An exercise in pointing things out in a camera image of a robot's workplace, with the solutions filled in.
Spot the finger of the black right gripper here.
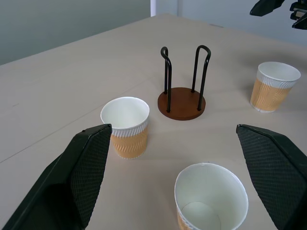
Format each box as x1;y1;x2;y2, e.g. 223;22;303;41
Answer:
289;0;307;30
249;0;286;17

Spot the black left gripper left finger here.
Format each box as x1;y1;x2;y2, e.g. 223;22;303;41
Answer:
1;123;113;230

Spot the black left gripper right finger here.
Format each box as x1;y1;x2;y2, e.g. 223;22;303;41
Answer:
236;124;307;230

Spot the orange and white paper cup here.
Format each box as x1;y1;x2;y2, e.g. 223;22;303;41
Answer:
250;61;301;113
100;96;150;161
174;162;249;230

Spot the wire cup holder wooden base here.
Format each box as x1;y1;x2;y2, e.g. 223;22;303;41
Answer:
157;45;212;122

